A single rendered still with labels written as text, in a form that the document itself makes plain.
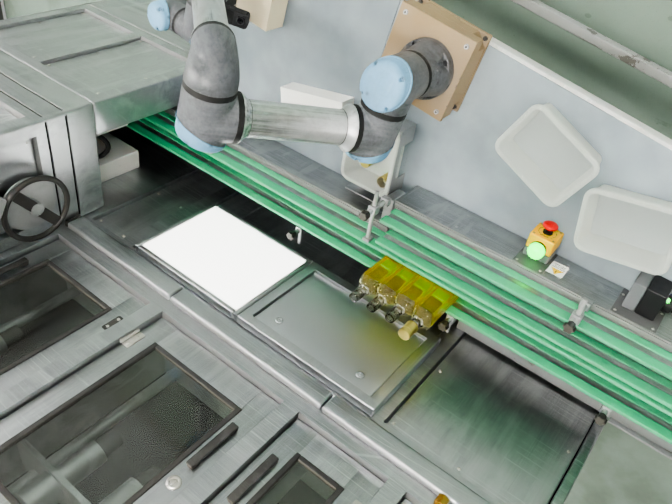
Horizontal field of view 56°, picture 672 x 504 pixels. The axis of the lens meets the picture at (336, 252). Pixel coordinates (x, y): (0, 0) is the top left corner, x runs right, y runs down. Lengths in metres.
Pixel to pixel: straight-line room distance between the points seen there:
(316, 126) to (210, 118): 0.25
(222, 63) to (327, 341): 0.80
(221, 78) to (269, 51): 0.80
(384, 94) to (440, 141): 0.40
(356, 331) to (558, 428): 0.59
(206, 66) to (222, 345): 0.76
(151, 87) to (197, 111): 0.81
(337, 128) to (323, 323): 0.58
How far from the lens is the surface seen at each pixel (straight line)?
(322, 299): 1.87
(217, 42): 1.37
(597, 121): 1.65
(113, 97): 2.10
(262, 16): 1.99
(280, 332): 1.76
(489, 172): 1.80
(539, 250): 1.71
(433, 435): 1.67
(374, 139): 1.54
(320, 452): 1.59
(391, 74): 1.48
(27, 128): 1.97
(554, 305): 1.67
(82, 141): 2.09
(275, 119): 1.45
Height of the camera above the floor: 2.26
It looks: 42 degrees down
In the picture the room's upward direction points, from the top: 126 degrees counter-clockwise
